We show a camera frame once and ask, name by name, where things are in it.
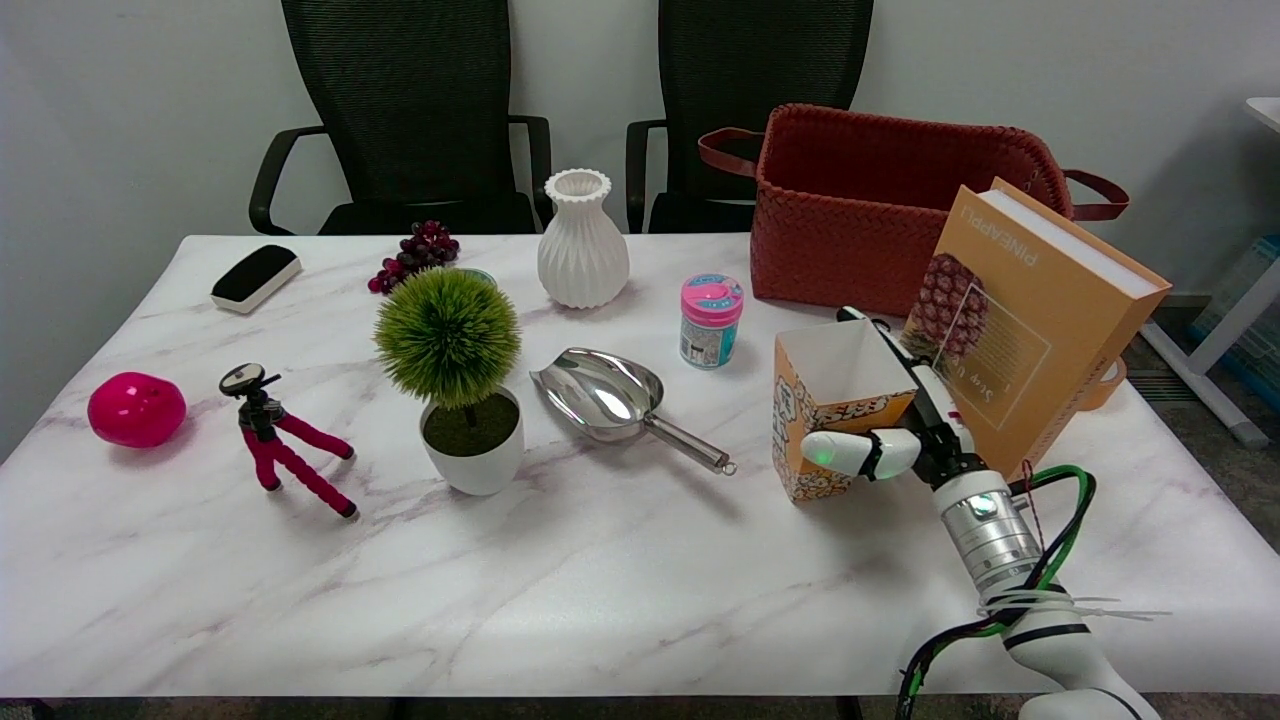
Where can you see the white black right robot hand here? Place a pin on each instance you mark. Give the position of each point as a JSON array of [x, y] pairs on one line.
[[930, 420]]

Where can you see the orange popcorn box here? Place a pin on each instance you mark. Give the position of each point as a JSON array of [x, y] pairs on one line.
[[830, 420]]

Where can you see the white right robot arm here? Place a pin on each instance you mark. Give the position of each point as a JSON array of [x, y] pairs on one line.
[[1010, 560]]

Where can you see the orange pineapple book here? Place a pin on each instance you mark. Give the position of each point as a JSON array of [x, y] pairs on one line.
[[1040, 330]]

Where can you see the orange tape roll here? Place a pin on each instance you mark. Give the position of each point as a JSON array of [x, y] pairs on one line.
[[1105, 385]]

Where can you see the red-brown woven basket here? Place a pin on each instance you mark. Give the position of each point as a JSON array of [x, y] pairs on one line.
[[840, 220]]

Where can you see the pink-lidded gum jar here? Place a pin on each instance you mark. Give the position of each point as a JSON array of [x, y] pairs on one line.
[[710, 325]]

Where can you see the white side desk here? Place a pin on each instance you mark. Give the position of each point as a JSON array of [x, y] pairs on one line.
[[1225, 330]]

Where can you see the shiny metal scoop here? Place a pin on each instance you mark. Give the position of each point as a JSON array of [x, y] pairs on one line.
[[605, 395]]

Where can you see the black mesh office chair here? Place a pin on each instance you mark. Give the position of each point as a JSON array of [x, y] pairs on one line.
[[410, 110], [740, 90]]

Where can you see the white ribbed vase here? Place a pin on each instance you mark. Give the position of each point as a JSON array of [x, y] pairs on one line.
[[582, 250]]

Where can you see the small teal round lid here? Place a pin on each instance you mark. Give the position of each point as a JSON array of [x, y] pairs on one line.
[[480, 274]]

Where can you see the green ball plant white pot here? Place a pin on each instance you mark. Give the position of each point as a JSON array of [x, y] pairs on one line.
[[450, 350]]

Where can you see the dark red grape bunch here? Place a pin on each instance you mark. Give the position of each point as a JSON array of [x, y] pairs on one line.
[[420, 252]]

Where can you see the pink flexible mini tripod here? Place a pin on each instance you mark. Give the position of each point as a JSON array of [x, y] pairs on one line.
[[285, 445]]

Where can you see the black white board eraser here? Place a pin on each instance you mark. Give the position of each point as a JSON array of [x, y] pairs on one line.
[[255, 277]]

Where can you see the pink plastic ball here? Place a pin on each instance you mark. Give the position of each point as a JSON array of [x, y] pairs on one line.
[[135, 408]]

